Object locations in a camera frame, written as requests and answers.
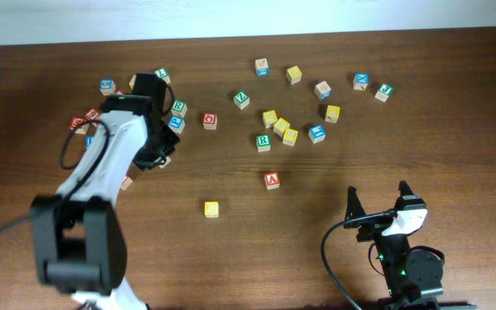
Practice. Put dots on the blue side far block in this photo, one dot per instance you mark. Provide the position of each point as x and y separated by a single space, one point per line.
262 67

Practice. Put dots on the yellow block front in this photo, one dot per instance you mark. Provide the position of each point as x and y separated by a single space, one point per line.
290 137

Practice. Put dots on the green V block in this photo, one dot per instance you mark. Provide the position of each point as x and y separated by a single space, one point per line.
165 163

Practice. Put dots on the yellow block back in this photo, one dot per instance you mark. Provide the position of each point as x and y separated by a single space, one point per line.
269 118

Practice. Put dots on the blue P block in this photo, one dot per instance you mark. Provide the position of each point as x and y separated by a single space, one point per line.
176 124

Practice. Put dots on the yellow top far block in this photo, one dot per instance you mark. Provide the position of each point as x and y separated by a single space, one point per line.
294 74

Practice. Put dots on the blue H block upper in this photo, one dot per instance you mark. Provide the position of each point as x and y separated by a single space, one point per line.
88 141

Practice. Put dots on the yellow block with crayon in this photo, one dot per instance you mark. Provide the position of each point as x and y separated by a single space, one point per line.
332 113

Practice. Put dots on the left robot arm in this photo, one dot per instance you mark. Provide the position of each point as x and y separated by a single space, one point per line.
78 245

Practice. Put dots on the red 9 block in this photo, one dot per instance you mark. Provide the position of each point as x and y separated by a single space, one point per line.
92 114

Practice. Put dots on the red O block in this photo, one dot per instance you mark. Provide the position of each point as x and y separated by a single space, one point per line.
209 121

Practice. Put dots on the plain wooden yellow block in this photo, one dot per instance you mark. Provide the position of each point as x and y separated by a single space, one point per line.
132 82

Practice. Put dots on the green B block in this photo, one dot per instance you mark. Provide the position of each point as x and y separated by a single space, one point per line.
179 108

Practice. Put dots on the red A block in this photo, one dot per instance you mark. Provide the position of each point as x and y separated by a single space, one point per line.
272 180

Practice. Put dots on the blue X block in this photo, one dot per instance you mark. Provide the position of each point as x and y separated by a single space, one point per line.
361 81

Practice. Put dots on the blue 5 block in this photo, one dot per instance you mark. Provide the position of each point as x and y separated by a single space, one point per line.
107 86

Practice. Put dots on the yellow C block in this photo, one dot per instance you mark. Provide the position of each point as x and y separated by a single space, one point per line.
211 209

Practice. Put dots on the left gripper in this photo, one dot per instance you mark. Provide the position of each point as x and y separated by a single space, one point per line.
162 144

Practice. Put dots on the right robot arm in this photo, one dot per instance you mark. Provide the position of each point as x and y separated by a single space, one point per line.
413 274

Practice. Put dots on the red M block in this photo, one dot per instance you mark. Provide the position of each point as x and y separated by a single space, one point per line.
79 125

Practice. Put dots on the blue D wooden block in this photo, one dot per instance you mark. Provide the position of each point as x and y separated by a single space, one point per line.
322 90

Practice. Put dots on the blue I leaf block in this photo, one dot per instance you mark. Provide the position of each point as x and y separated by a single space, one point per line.
317 133

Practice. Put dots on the yellow block middle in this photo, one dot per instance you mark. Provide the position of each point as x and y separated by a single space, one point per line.
280 127

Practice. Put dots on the red I block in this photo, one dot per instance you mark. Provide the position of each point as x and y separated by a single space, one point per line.
126 182

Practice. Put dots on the green L block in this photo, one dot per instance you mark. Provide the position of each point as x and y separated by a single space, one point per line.
163 74

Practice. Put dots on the green R block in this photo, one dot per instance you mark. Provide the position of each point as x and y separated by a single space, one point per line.
263 143

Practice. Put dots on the green Z block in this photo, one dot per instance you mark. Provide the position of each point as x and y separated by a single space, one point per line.
241 100

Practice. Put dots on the green J block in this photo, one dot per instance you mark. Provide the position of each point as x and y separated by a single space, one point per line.
384 92

